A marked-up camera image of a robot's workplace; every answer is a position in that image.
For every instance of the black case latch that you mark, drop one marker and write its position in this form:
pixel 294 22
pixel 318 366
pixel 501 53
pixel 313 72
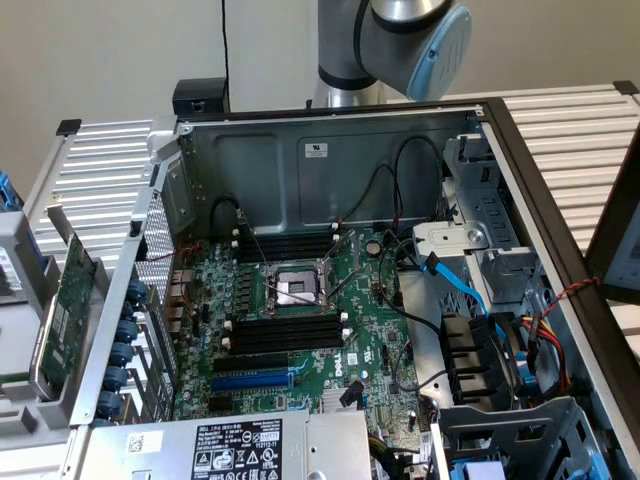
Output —
pixel 135 227

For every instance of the silver chipset heatsink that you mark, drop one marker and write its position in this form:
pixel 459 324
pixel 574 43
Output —
pixel 332 400

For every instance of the grey disk cage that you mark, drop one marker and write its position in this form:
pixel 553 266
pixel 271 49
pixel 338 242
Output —
pixel 500 425

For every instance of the black framed monitor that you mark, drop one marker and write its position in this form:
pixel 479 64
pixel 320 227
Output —
pixel 597 250

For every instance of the silver hard disk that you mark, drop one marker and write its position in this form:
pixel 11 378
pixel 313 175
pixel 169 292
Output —
pixel 9 275
pixel 17 340

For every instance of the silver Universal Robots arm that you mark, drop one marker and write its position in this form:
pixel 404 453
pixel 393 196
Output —
pixel 390 40

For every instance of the black box with port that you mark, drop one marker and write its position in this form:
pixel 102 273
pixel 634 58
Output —
pixel 200 95

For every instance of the blue plastic bracket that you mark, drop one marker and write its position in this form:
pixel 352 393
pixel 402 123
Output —
pixel 7 192

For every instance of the green expansion card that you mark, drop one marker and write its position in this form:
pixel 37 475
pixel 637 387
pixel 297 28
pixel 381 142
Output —
pixel 70 310

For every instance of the silver power supply with label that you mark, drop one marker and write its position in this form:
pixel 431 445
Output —
pixel 150 450

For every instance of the long blue expansion slot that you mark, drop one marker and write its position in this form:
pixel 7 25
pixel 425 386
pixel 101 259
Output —
pixel 250 382

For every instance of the short black expansion slot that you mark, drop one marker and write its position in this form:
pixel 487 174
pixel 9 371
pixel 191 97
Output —
pixel 220 405

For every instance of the black fan shroud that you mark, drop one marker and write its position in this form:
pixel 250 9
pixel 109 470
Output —
pixel 465 345

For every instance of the silver CPU socket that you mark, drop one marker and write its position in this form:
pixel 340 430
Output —
pixel 295 285

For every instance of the blue plastic latch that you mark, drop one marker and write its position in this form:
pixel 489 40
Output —
pixel 527 375

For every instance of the silver disk bay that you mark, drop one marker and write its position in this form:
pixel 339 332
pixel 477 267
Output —
pixel 445 237

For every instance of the green Dell motherboard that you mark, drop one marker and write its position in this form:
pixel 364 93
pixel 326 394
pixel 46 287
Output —
pixel 365 320

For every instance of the thin metal locking lever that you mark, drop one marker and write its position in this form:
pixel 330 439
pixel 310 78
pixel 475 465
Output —
pixel 255 241
pixel 343 286

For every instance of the black table end cap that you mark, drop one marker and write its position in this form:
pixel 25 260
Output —
pixel 69 127
pixel 626 87

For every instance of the blue card retention clip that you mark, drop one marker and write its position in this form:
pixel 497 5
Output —
pixel 109 404
pixel 117 377
pixel 126 332
pixel 137 291
pixel 121 354

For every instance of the round coin battery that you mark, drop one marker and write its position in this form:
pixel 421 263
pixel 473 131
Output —
pixel 373 247

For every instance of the grey plastic parts rack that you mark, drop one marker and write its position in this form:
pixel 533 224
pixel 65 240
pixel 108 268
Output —
pixel 30 415

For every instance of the long black expansion slot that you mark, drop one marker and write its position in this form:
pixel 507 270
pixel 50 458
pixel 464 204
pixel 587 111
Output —
pixel 250 363

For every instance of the blue plastic drive tray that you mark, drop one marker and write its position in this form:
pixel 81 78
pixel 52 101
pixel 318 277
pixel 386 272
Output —
pixel 475 471

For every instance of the silver rear port block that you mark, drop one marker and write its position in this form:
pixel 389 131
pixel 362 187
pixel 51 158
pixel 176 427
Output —
pixel 179 290

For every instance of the open grey PC case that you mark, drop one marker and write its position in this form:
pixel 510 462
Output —
pixel 240 170

